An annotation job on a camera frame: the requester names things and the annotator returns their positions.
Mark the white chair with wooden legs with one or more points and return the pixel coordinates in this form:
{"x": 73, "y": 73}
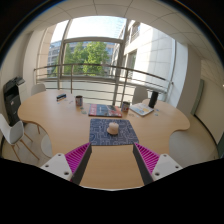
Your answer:
{"x": 11, "y": 131}

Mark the dark blue patterned mouse pad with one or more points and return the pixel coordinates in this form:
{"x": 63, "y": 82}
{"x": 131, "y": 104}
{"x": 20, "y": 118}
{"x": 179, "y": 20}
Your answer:
{"x": 128, "y": 133}

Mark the white computer mouse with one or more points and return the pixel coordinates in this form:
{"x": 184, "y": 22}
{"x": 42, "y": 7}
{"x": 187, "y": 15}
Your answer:
{"x": 113, "y": 128}

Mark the small black and blue box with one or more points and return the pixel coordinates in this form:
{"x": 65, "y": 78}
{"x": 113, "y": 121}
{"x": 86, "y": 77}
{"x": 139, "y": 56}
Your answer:
{"x": 61, "y": 97}

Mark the printed cup with red spot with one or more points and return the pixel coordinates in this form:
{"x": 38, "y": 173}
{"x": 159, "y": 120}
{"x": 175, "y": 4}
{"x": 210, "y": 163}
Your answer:
{"x": 125, "y": 106}

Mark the white illustrated book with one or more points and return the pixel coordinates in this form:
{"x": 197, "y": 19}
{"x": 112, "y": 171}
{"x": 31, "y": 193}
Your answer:
{"x": 141, "y": 109}

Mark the green tree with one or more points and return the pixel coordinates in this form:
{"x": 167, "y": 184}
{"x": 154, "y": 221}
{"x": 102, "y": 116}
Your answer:
{"x": 90, "y": 58}

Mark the printed cup with blue band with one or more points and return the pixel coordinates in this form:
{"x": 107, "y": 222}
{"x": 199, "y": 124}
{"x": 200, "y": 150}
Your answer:
{"x": 79, "y": 100}

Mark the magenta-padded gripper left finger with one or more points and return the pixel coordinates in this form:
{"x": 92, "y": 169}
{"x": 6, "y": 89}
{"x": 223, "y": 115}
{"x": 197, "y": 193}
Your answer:
{"x": 60, "y": 165}

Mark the black cylindrical speaker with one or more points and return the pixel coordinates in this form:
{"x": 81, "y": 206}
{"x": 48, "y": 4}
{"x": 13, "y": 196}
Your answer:
{"x": 153, "y": 99}

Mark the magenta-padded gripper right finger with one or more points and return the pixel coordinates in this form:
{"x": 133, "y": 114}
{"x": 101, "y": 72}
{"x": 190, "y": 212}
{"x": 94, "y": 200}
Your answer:
{"x": 165, "y": 165}

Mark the metal balcony railing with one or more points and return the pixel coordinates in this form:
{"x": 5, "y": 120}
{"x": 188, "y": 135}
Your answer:
{"x": 100, "y": 65}

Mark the red and blue magazine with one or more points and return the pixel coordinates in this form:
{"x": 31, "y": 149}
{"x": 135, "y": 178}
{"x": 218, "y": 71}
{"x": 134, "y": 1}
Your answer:
{"x": 105, "y": 110}

